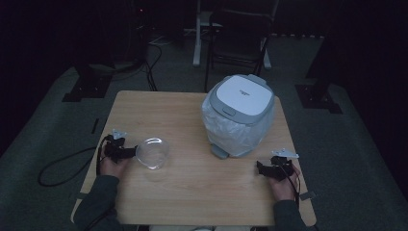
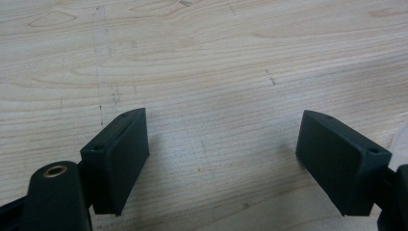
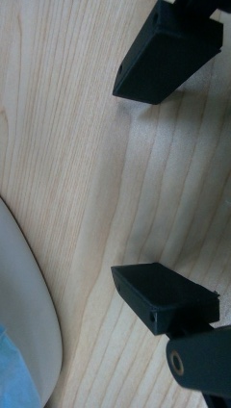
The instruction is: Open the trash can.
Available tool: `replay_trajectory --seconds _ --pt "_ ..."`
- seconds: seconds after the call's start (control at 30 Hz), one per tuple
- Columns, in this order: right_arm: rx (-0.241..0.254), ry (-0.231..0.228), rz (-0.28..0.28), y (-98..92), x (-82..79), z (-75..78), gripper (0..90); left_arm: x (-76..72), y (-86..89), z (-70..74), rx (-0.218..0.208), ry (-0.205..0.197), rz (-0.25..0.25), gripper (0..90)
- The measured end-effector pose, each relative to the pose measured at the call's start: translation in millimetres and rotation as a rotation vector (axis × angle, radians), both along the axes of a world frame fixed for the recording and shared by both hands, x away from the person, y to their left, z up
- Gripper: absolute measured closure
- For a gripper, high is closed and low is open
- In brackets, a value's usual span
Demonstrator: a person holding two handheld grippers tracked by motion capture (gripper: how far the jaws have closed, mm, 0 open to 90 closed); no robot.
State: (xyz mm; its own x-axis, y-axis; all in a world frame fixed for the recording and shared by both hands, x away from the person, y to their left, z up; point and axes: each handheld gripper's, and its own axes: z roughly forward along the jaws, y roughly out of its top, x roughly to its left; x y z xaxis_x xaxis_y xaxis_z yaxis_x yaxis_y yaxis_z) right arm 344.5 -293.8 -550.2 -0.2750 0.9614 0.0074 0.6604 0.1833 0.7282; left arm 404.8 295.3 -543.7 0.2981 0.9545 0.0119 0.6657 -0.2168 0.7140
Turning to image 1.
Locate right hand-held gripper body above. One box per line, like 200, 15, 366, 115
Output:
269, 147, 300, 181

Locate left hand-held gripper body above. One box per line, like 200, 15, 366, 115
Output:
101, 128, 130, 164

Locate clear plastic bowl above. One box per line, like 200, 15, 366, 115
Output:
135, 137, 171, 171

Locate white pedal trash can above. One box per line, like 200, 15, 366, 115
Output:
201, 73, 276, 160

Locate person's left hand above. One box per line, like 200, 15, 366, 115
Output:
97, 150, 131, 180

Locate person's right hand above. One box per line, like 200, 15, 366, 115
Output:
268, 164, 301, 202

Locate black tape strip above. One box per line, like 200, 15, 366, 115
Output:
90, 117, 101, 136

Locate grey tape piece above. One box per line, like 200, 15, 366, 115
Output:
299, 190, 318, 202

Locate black stand base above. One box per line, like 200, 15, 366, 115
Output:
62, 64, 114, 103
294, 82, 344, 116

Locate black folding chair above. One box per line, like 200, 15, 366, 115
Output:
204, 9, 274, 92

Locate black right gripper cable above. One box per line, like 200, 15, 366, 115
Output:
282, 162, 301, 210

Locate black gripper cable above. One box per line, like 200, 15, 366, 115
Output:
38, 136, 112, 188
282, 162, 301, 210

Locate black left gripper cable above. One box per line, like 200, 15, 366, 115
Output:
38, 136, 112, 188

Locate black floor cables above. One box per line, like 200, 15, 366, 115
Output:
140, 32, 166, 92

